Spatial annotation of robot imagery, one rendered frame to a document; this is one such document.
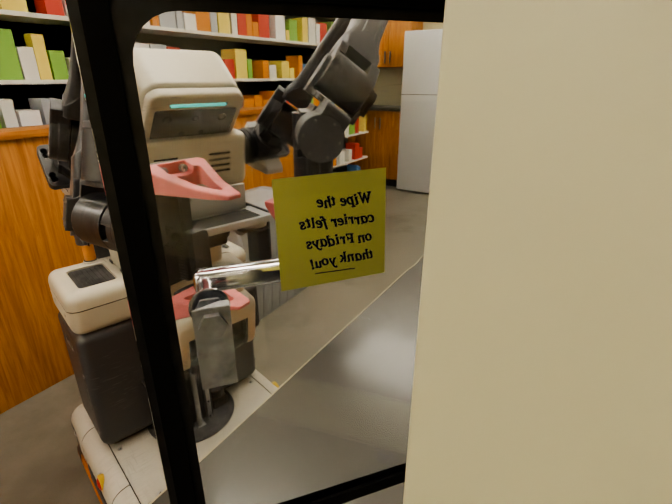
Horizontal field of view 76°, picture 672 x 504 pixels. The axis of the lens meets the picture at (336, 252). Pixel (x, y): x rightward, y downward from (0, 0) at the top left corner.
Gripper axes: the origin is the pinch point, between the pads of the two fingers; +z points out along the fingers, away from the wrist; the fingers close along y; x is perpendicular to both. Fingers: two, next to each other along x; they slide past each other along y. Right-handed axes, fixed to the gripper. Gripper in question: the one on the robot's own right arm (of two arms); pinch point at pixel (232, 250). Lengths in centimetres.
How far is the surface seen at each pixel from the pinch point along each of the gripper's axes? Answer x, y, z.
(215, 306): -9.2, 0.9, 7.5
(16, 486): 12, -118, -129
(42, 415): 35, -117, -157
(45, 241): 60, -48, -172
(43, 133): 68, -4, -169
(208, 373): -9.9, -3.6, 7.0
